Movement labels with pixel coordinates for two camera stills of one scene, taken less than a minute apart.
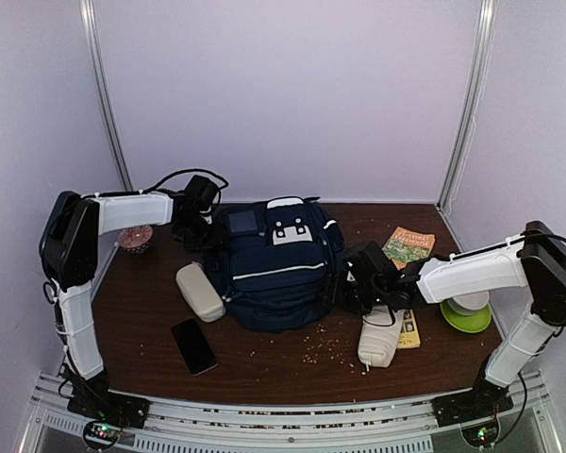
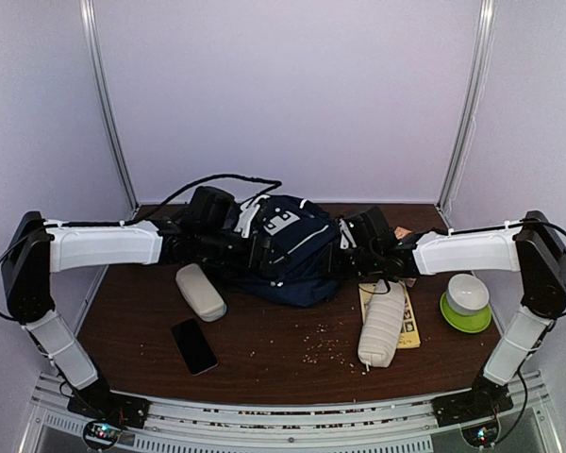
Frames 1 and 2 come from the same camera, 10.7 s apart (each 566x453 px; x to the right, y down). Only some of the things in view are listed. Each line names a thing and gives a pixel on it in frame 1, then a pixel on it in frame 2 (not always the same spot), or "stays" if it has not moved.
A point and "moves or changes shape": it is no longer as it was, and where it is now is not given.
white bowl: [470, 304] stays
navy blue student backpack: [274, 264] moves or changes shape
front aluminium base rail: [527, 424] stays
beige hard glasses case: [200, 292] stays
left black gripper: [191, 244] → [261, 262]
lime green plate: [465, 322] stays
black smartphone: [196, 351] stays
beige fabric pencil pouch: [379, 335] stays
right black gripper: [341, 284] → [334, 257]
